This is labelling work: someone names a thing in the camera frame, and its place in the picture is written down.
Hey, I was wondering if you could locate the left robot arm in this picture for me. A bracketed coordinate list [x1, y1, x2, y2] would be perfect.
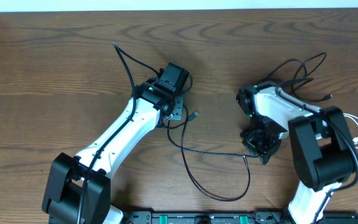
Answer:
[42, 62, 192, 223]

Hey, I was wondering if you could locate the black usb cable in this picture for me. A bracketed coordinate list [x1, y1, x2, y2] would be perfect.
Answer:
[261, 52, 334, 103]
[160, 105, 259, 202]

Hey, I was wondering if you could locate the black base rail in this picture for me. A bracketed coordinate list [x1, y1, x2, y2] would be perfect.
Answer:
[122, 208, 358, 224]

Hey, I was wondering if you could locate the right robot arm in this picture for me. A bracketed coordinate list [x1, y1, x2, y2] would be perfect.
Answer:
[236, 82, 358, 223]

